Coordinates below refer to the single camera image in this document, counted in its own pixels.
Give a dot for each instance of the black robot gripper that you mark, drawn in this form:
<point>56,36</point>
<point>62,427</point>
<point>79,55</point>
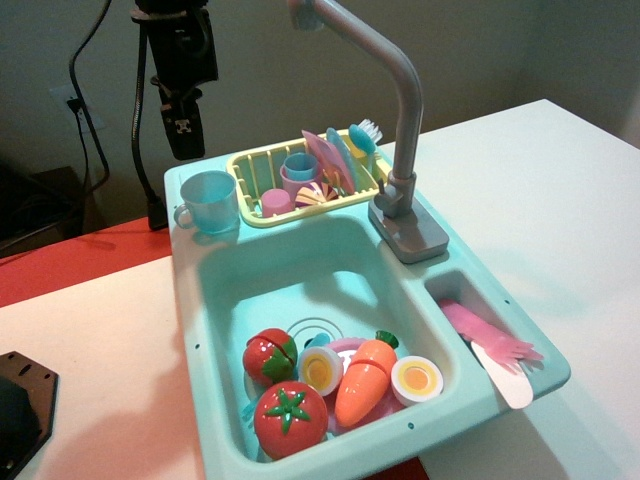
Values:
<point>182,44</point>

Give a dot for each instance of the blue toy cup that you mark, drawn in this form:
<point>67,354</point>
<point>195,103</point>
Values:
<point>209,203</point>

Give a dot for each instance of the blue cup in rack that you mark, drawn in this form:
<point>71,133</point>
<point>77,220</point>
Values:
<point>301,167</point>

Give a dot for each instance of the pink toy cup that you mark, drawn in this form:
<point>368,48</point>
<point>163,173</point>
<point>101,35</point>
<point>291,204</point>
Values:
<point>275,202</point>

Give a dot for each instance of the purple toy cup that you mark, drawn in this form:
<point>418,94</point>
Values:
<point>293,186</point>

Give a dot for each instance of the teal toy sink unit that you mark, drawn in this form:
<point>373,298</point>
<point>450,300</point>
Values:
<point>332,273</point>

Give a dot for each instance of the yellow dish rack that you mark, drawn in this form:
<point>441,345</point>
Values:
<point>258,170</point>

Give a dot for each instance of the blue toy plate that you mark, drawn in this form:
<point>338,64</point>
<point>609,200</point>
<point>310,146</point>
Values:
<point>343,150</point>

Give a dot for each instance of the striped toy shell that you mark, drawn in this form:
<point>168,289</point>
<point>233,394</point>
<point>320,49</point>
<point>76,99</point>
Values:
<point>315,194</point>

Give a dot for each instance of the pink toy plate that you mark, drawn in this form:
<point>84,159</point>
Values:
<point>331,163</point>

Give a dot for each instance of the blue dish brush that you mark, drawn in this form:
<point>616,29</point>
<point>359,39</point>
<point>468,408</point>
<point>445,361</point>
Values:
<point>365,136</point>

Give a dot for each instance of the grey toy faucet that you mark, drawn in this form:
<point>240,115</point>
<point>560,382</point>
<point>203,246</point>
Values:
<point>403,222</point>

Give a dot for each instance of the toy strawberry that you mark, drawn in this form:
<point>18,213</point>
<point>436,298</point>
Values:
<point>270,357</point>

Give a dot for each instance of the left toy egg half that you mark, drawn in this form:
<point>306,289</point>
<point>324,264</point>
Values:
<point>321,368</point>

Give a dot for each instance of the toy egg half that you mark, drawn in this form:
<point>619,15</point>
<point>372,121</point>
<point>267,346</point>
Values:
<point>415,379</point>
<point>321,368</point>

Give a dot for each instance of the toy carrot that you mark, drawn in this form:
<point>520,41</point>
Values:
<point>366,379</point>

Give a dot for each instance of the toy tomato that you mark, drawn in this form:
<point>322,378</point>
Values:
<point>290,417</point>

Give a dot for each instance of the right toy egg half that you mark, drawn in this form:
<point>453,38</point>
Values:
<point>415,379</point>

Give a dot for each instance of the pink toy fork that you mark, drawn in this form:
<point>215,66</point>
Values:
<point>502,347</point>

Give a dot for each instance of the white toy knife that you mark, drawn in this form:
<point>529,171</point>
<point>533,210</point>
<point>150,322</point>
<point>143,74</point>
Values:
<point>510,381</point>

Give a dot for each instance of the wall power outlet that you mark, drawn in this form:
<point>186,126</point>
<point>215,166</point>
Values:
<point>67,101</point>

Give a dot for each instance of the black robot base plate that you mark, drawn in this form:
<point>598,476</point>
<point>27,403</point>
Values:
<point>28,402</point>

